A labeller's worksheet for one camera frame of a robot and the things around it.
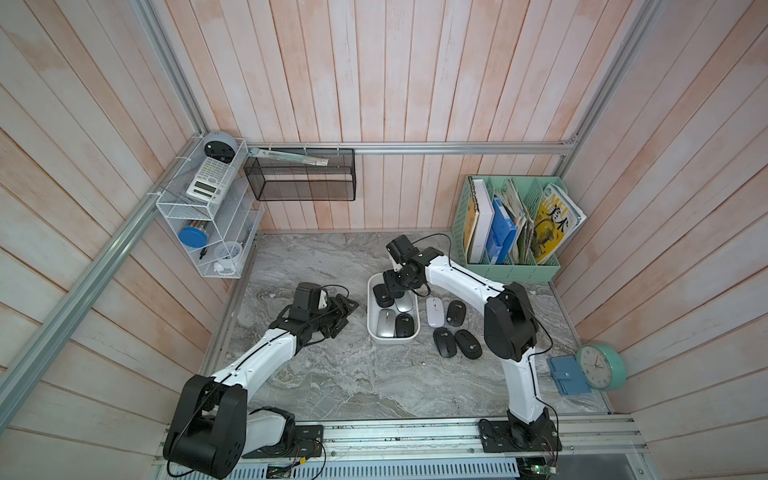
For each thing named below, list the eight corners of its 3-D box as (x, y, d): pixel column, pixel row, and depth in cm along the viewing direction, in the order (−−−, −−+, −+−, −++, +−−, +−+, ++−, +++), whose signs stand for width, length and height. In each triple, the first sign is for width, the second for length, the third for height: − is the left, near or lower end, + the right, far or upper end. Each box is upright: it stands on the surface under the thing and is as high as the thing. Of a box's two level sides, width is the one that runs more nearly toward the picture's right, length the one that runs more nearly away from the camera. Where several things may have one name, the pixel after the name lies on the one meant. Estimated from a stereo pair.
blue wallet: (559, 395, 83) (562, 393, 81) (545, 359, 89) (548, 356, 88) (589, 395, 83) (593, 393, 81) (573, 358, 89) (577, 356, 88)
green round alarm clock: (588, 397, 82) (616, 383, 73) (572, 358, 89) (595, 341, 80) (606, 397, 82) (636, 383, 73) (588, 358, 89) (613, 341, 80)
